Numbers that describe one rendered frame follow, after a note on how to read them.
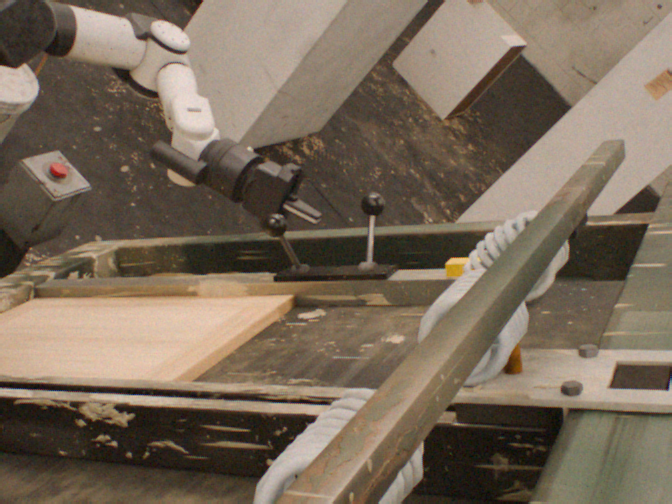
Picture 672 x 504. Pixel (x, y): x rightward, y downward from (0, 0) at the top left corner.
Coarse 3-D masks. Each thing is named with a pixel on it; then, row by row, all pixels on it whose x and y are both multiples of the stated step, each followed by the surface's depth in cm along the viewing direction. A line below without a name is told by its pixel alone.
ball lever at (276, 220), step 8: (272, 216) 129; (280, 216) 129; (264, 224) 129; (272, 224) 128; (280, 224) 128; (272, 232) 128; (280, 232) 129; (280, 240) 132; (288, 248) 133; (296, 264) 135; (304, 264) 136; (296, 272) 136; (304, 272) 135
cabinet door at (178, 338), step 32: (0, 320) 149; (32, 320) 147; (64, 320) 143; (96, 320) 140; (128, 320) 137; (160, 320) 134; (192, 320) 132; (224, 320) 129; (256, 320) 125; (0, 352) 132; (32, 352) 129; (64, 352) 126; (96, 352) 124; (128, 352) 121; (160, 352) 119; (192, 352) 116; (224, 352) 117
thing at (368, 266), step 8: (368, 200) 132; (376, 200) 132; (368, 208) 132; (376, 208) 132; (368, 224) 132; (368, 232) 132; (368, 240) 132; (368, 248) 131; (368, 256) 131; (360, 264) 131; (368, 264) 130; (376, 264) 130
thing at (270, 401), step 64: (0, 384) 101; (64, 384) 96; (128, 384) 93; (192, 384) 90; (512, 384) 68; (576, 384) 65; (0, 448) 98; (64, 448) 94; (128, 448) 89; (192, 448) 85; (256, 448) 82; (448, 448) 72; (512, 448) 70
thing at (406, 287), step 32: (64, 288) 157; (96, 288) 154; (128, 288) 150; (160, 288) 147; (192, 288) 144; (224, 288) 141; (256, 288) 138; (288, 288) 135; (320, 288) 133; (352, 288) 130; (384, 288) 128; (416, 288) 126; (448, 288) 123
